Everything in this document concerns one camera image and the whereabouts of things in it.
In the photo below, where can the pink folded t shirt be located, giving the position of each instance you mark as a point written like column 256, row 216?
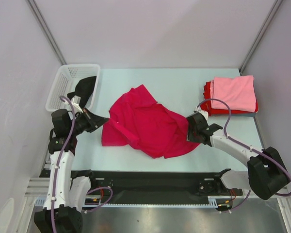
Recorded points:
column 238, row 93

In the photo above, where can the white slotted cable duct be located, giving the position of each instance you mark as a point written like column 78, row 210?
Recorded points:
column 210, row 203

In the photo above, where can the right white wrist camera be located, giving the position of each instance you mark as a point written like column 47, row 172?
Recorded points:
column 204, row 113

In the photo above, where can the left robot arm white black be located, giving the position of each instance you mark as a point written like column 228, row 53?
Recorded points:
column 62, row 209

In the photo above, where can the white plastic basket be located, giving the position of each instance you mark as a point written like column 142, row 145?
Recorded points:
column 65, row 81

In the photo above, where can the left corner aluminium post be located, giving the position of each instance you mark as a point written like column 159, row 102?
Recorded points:
column 37, row 13

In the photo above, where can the black t shirt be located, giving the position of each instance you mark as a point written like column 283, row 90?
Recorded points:
column 84, row 90

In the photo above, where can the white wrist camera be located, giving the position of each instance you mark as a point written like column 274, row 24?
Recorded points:
column 204, row 113
column 75, row 101

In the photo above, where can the red folded t shirt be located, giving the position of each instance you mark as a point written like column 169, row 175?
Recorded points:
column 206, row 106

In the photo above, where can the right corner aluminium post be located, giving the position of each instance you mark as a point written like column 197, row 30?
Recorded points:
column 261, row 33

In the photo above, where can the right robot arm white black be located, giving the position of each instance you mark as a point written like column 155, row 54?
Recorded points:
column 266, row 174

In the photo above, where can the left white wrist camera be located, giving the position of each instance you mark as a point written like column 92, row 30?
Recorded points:
column 75, row 101

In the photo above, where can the magenta t shirt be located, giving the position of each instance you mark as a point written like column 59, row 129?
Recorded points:
column 138, row 120

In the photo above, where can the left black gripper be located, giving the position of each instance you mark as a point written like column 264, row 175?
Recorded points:
column 93, row 121

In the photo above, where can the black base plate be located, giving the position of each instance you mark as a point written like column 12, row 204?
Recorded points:
column 118, row 187

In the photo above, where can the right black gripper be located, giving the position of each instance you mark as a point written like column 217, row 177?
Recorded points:
column 194, row 131

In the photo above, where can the corner aluminium post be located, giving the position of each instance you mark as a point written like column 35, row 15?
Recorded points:
column 261, row 33
column 37, row 13

